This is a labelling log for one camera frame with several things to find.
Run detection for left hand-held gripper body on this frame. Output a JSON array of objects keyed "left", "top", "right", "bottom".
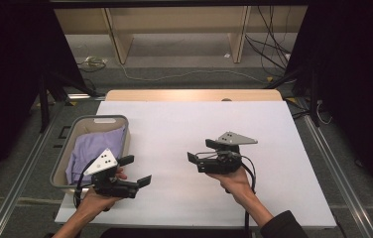
[{"left": 83, "top": 148, "right": 140, "bottom": 199}]

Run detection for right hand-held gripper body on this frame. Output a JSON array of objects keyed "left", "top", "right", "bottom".
[{"left": 195, "top": 131, "right": 259, "bottom": 176}]

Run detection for purple shorts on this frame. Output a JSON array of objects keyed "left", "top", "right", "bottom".
[{"left": 64, "top": 125, "right": 127, "bottom": 186}]

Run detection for grey beige plastic basket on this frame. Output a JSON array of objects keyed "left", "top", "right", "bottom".
[{"left": 49, "top": 114, "right": 131, "bottom": 194}]

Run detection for person's right hand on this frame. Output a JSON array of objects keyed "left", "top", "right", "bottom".
[{"left": 207, "top": 166, "right": 258, "bottom": 201}]

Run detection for person's left hand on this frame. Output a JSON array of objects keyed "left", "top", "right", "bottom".
[{"left": 74, "top": 167, "right": 129, "bottom": 213}]

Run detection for light wooden table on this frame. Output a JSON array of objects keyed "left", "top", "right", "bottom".
[{"left": 104, "top": 88, "right": 284, "bottom": 102}]

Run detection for person's dark clothing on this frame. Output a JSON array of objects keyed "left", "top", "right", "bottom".
[{"left": 98, "top": 227, "right": 247, "bottom": 238}]

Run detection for black tripod stand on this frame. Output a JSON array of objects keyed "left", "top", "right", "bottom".
[
  {"left": 36, "top": 68, "right": 100, "bottom": 134},
  {"left": 266, "top": 63, "right": 322, "bottom": 128}
]

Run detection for person's dark right sleeve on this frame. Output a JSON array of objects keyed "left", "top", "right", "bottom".
[{"left": 259, "top": 209, "right": 310, "bottom": 238}]

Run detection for light wooden shelf unit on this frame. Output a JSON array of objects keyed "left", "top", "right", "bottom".
[{"left": 54, "top": 5, "right": 309, "bottom": 65}]

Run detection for black curtain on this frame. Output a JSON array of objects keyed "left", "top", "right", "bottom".
[
  {"left": 0, "top": 0, "right": 88, "bottom": 197},
  {"left": 285, "top": 0, "right": 373, "bottom": 214}
]

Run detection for black metal bar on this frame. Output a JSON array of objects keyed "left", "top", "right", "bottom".
[{"left": 49, "top": 0, "right": 310, "bottom": 10}]

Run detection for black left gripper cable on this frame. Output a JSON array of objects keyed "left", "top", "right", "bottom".
[{"left": 72, "top": 158, "right": 98, "bottom": 209}]

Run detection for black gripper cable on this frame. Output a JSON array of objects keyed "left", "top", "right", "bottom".
[
  {"left": 239, "top": 154, "right": 258, "bottom": 238},
  {"left": 72, "top": 158, "right": 98, "bottom": 209}
]

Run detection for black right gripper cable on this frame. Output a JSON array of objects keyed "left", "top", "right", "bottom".
[{"left": 239, "top": 154, "right": 258, "bottom": 238}]

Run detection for black floor outlet frame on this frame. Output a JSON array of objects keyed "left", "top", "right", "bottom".
[{"left": 58, "top": 125, "right": 72, "bottom": 140}]

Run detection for aluminium floor rail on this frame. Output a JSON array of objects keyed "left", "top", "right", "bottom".
[
  {"left": 0, "top": 100, "right": 71, "bottom": 238},
  {"left": 302, "top": 113, "right": 373, "bottom": 238}
]

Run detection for coiled pale cable bundle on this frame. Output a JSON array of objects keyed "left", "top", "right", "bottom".
[{"left": 76, "top": 56, "right": 109, "bottom": 73}]

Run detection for short white cable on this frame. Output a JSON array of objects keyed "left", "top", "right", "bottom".
[{"left": 315, "top": 100, "right": 333, "bottom": 127}]

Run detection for bundle of black cables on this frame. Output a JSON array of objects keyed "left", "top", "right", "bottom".
[{"left": 244, "top": 5, "right": 292, "bottom": 78}]

